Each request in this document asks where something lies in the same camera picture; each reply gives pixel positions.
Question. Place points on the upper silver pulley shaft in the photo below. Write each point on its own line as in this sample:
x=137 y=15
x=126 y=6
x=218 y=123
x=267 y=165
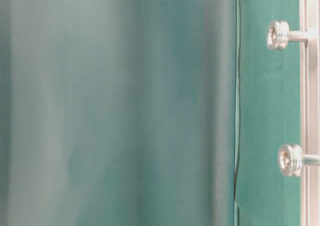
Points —
x=279 y=35

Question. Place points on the silver pulley shaft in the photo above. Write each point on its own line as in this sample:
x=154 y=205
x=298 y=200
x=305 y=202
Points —
x=292 y=160
x=279 y=35

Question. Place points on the lower silver pulley shaft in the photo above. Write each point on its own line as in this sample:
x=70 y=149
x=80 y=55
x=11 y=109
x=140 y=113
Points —
x=292 y=160

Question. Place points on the green table cloth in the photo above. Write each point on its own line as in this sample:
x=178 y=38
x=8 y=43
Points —
x=267 y=115

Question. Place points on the aluminium extrusion rail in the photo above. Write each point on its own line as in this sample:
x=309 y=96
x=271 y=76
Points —
x=309 y=15

